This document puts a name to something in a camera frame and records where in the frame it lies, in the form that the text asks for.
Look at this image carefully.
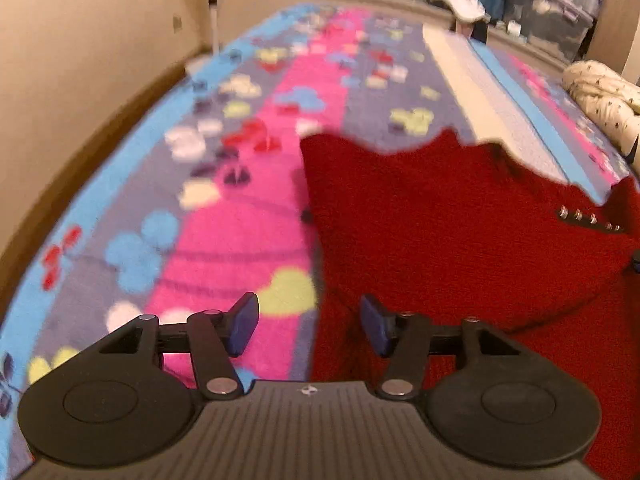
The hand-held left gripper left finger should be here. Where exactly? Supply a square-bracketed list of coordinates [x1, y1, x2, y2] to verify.
[98, 292, 261, 401]

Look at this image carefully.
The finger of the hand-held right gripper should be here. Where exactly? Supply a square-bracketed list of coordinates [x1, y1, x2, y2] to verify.
[556, 203, 627, 234]

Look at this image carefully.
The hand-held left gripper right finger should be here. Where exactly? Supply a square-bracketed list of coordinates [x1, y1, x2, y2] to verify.
[360, 294, 522, 401]

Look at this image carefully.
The red knit sweater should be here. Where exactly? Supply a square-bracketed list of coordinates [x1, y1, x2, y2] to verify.
[298, 128, 640, 480]

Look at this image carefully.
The white dotted pillow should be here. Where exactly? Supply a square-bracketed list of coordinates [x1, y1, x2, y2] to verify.
[561, 59, 640, 142]

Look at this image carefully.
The colourful printed blanket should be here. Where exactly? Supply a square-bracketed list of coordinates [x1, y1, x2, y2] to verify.
[0, 2, 640, 480]

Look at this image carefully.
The wooden wardrobe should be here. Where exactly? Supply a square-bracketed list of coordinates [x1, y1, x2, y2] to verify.
[585, 0, 640, 83]

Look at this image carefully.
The grey plastic storage box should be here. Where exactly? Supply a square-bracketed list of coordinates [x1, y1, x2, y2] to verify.
[504, 0, 596, 63]

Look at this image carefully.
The white pole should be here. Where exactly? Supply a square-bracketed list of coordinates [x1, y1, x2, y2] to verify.
[207, 0, 222, 56]

